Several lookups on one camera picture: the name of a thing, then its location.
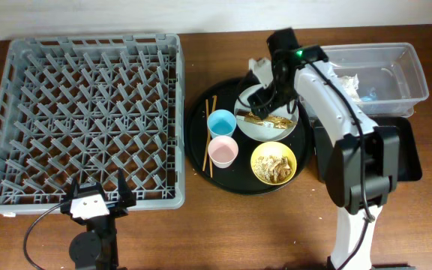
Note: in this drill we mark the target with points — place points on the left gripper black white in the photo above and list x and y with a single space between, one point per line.
127 197

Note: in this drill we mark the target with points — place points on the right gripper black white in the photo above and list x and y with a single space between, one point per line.
262 96

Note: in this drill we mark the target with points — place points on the gold snack wrapper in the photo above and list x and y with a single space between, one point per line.
272 121

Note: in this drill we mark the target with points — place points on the yellow bowl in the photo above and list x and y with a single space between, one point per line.
276 149

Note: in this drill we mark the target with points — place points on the pink plastic cup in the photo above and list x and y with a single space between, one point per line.
223 150

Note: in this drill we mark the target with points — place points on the food scraps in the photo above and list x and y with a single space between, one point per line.
272 169

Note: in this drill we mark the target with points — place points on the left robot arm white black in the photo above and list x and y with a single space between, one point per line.
96 248

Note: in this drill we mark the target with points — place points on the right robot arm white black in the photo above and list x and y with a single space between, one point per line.
362 169

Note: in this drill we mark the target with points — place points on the grey plastic dishwasher rack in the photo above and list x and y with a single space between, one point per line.
84 109

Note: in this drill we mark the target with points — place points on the clear plastic waste bin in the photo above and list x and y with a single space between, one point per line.
393 69

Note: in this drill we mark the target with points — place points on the grey round plate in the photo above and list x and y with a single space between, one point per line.
267 132

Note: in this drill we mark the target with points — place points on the blue plastic cup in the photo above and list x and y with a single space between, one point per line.
221 123

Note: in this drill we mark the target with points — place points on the round black tray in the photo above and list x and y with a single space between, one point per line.
238 177

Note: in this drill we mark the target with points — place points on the crumpled white paper napkin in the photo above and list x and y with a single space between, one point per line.
350 85

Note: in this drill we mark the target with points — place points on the blue plastic scrap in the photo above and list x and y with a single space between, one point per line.
371 95

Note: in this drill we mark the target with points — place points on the black rectangular tray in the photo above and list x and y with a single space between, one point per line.
409 167

